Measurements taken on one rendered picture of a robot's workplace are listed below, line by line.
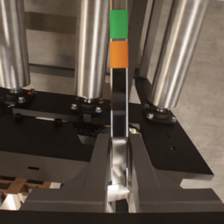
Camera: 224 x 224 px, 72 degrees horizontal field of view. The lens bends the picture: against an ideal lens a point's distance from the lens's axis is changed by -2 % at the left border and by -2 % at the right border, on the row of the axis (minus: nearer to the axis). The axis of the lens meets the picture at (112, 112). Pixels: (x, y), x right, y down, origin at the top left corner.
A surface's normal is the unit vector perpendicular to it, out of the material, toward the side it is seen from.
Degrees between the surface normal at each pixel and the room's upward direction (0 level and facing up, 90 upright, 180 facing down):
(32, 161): 0
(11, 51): 37
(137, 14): 0
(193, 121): 0
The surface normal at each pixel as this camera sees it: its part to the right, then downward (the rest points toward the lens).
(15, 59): 0.72, 0.40
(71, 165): -0.02, 0.45
